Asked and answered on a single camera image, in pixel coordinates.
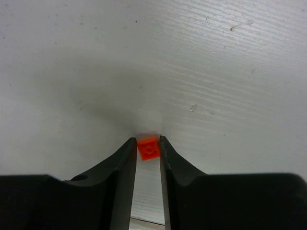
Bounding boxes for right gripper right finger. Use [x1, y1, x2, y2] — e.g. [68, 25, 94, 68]
[159, 136, 307, 230]

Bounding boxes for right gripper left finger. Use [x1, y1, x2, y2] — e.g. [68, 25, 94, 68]
[0, 138, 137, 230]

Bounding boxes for tiny orange lego stud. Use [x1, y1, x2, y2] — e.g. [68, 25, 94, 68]
[137, 138, 160, 161]

